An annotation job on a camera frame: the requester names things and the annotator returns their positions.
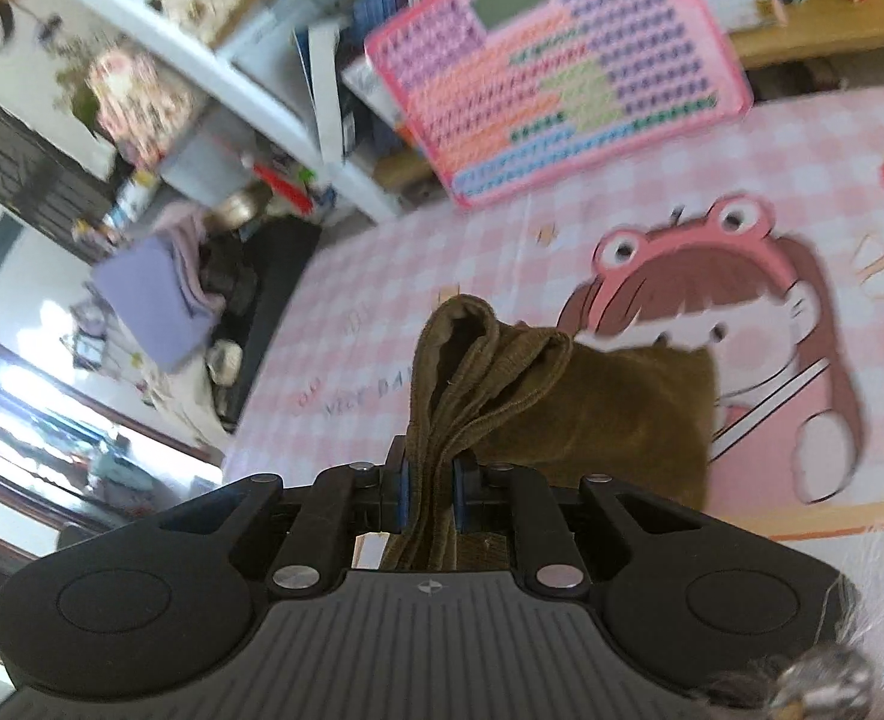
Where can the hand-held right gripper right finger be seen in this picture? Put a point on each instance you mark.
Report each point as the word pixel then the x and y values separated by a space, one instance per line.
pixel 459 496

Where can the brass bowl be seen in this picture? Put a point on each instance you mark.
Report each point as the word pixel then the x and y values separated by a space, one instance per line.
pixel 239 206

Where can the pink toy learning tablet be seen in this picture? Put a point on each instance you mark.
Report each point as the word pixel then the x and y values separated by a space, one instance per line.
pixel 599 90

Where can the pink checked cartoon table mat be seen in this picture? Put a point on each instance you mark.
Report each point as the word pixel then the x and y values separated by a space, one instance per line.
pixel 487 255

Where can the red pen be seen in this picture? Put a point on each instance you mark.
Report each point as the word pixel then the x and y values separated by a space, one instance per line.
pixel 280 184

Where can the stack of folded lavender clothes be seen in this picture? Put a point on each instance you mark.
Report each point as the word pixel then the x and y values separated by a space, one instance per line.
pixel 149 292

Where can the floral fabric bag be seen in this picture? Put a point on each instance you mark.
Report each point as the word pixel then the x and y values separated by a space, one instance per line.
pixel 141 97

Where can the thick white book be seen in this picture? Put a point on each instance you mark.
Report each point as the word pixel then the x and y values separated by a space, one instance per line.
pixel 325 90

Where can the white jacket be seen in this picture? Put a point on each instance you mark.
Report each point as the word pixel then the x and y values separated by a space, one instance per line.
pixel 187 420

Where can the white wooden bookshelf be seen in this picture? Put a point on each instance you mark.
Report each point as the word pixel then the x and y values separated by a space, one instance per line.
pixel 284 120

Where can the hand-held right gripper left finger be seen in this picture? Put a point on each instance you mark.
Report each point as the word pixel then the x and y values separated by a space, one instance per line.
pixel 404 496

